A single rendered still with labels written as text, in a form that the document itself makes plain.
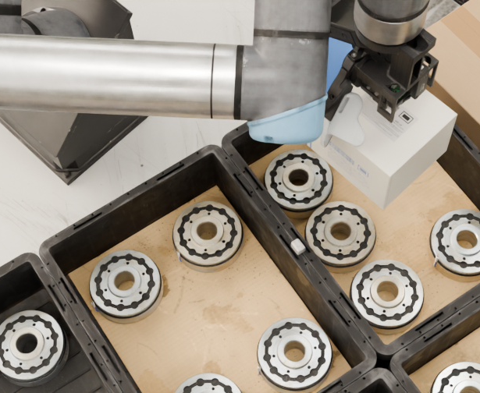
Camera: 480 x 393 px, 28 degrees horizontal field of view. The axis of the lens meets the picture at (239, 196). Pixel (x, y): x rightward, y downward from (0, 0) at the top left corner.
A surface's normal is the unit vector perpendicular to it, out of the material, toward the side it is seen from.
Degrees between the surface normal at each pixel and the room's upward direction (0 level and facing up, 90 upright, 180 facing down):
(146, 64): 12
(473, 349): 0
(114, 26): 44
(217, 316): 0
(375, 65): 0
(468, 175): 90
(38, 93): 64
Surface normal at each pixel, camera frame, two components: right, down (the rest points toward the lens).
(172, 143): -0.04, -0.44
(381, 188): -0.72, 0.63
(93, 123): 0.71, 0.61
